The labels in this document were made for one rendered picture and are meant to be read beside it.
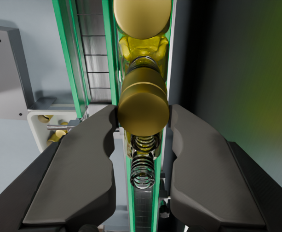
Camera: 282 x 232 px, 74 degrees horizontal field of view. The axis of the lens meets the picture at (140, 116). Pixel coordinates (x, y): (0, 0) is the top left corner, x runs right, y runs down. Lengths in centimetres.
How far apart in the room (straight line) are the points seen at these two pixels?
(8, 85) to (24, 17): 19
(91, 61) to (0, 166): 68
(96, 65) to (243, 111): 31
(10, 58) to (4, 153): 43
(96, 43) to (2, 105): 39
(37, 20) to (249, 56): 51
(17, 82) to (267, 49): 58
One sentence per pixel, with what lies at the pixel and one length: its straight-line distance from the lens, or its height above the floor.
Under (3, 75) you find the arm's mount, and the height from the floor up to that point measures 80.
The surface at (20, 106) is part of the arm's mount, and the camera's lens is 67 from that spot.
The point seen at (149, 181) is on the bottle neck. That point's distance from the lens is 24.
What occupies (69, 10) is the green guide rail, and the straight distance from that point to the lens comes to 39.
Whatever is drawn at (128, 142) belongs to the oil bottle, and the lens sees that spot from 26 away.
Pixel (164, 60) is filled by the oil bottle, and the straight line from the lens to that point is 20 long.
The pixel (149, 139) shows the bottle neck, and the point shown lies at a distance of 20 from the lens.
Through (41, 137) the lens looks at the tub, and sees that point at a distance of 67.
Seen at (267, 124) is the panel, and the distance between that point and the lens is 22.
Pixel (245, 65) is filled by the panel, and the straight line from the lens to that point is 26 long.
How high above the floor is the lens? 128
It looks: 58 degrees down
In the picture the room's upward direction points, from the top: 178 degrees counter-clockwise
